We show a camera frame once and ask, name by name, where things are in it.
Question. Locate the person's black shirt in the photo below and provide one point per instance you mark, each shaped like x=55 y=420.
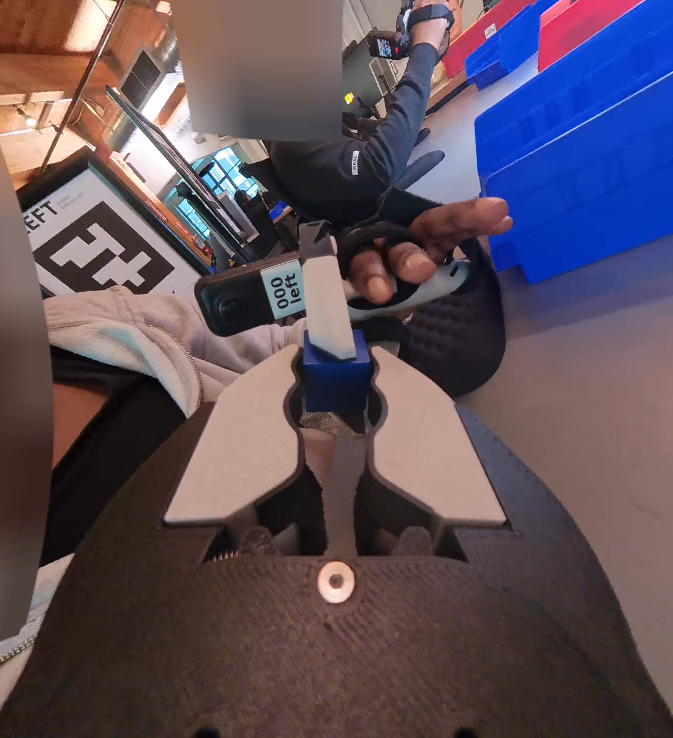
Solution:
x=117 y=490

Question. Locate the person's grey hoodie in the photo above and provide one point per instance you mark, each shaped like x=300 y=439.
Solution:
x=129 y=334

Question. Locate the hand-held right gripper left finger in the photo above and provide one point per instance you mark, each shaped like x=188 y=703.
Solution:
x=238 y=455

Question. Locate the red storage bin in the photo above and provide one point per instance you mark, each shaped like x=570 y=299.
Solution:
x=475 y=34
x=579 y=34

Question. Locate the white fiducial marker sign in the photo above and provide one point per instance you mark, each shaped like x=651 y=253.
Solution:
x=82 y=253

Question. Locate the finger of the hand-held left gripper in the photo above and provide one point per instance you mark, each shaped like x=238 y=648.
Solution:
x=328 y=305

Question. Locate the blue cube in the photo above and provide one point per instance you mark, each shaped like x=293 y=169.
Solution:
x=336 y=383

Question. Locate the black handheld camera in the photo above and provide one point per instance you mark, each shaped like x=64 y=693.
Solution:
x=385 y=46

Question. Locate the large blue storage bin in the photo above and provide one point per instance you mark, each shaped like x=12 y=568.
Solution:
x=602 y=190

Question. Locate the person's left hand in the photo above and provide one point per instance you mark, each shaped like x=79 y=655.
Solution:
x=457 y=219

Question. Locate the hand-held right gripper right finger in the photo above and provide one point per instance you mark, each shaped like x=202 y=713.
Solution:
x=434 y=455

